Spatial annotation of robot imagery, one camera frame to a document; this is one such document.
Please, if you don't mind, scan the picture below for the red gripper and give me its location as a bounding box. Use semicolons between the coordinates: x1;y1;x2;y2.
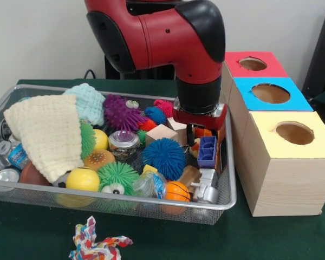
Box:
172;97;228;146

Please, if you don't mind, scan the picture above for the wooden cube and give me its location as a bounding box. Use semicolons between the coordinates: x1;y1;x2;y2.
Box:
166;118;188;144

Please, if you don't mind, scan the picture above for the purple spiky toy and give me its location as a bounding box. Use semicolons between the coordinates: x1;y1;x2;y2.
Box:
102;94;150;132

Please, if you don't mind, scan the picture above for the cream waffle cloth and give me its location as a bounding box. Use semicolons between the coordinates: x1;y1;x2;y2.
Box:
3;94;85;184

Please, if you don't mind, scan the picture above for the multicolour patterned cloth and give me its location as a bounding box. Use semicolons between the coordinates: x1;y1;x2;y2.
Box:
69;216;134;260

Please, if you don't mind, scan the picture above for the wooden box with three holes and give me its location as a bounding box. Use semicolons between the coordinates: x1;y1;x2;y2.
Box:
220;51;325;217

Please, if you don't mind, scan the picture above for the clear mesh bin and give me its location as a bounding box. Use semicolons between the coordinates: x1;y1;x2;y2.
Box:
0;83;237;225

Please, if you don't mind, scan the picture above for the yellow duck plush toy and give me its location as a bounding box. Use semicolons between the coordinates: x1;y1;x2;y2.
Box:
188;137;202;158

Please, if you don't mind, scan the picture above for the blue spiky ball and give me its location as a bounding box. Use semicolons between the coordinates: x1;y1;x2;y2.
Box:
142;137;186;181

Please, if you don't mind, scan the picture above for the orange toy basketball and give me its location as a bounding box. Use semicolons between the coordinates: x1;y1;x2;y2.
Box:
164;180;192;203

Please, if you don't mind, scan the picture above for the green spiky ball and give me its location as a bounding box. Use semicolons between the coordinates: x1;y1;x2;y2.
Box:
97;161;140;196

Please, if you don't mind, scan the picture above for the tan burger toy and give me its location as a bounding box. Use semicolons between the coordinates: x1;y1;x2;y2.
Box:
83;148;116;171

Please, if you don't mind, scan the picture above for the light teal waffle cloth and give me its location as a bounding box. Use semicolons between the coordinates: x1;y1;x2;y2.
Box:
63;83;106;127

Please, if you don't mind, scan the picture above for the large yellow ball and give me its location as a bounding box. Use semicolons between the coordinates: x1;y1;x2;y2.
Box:
66;167;100;192

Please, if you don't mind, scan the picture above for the black chair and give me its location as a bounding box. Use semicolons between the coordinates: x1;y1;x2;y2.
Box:
302;4;325;95

